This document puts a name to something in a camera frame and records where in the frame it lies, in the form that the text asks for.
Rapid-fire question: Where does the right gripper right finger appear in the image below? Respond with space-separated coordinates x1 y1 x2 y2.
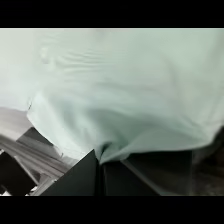
102 159 162 197

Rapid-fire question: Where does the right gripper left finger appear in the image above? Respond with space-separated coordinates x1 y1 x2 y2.
40 148 101 197

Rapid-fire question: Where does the pale green shirt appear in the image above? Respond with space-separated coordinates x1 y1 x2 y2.
26 28 224 166

